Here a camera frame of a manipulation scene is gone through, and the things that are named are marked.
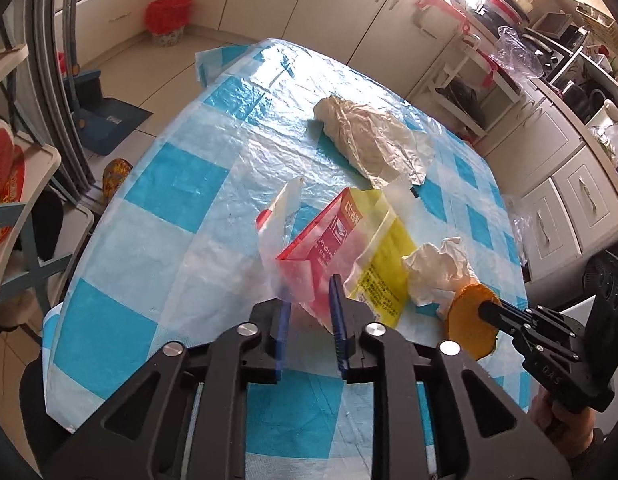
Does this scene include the yellow patterned slipper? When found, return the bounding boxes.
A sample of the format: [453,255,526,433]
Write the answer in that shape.
[101,158,135,202]

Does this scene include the red cushion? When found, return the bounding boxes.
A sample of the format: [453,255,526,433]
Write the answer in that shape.
[0,116,29,252]

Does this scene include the white storage rack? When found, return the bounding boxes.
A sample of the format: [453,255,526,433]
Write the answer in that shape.
[413,0,526,147]

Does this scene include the cream crumpled plastic bag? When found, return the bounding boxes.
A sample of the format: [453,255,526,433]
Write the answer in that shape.
[313,94,436,190]

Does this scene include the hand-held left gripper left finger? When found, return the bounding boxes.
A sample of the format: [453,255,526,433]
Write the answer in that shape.
[49,300,291,480]

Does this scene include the person's right forearm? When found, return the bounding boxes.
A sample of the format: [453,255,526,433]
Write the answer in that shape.
[564,427,612,474]

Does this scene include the red lined trash bin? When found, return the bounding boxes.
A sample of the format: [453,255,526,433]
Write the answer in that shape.
[144,0,194,48]

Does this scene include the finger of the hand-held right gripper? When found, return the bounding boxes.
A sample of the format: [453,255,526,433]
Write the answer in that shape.
[478,297,533,342]

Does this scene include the blue dustpan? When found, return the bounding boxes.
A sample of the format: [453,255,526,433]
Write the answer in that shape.
[63,70,154,157]

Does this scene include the white kitchen cabinets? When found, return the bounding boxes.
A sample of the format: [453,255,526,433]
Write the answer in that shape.
[53,0,618,282]

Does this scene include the person's right hand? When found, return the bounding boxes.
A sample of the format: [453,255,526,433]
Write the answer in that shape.
[529,390,598,457]

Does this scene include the red rimmed pot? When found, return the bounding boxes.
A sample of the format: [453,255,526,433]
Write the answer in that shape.
[480,0,520,22]

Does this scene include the yellow and red plastic bag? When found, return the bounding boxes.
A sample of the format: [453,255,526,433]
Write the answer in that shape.
[275,186,416,335]

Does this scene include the blue checked plastic tablecloth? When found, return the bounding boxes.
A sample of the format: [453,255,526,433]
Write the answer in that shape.
[42,36,534,480]

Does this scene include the white crumpled tissue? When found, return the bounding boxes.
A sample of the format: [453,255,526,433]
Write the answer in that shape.
[401,236,482,322]

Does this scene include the small orange peel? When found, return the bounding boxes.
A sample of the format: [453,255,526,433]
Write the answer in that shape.
[443,283,502,361]

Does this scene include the stainless steel refrigerator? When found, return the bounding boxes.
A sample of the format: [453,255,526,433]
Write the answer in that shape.
[18,0,98,197]

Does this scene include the black kettle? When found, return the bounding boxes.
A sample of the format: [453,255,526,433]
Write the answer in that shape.
[560,79,606,122]

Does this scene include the white translucent plastic bag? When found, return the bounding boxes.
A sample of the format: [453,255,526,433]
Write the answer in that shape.
[255,176,306,311]

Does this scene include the white chair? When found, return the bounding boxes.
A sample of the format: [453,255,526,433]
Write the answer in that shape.
[0,42,96,333]

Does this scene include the black wok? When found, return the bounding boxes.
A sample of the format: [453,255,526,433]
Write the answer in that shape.
[435,79,488,132]

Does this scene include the crinkled clear plastic bag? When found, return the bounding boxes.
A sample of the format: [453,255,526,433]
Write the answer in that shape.
[506,195,532,266]

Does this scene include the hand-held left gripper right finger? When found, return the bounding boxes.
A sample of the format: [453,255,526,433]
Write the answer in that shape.
[329,275,572,480]

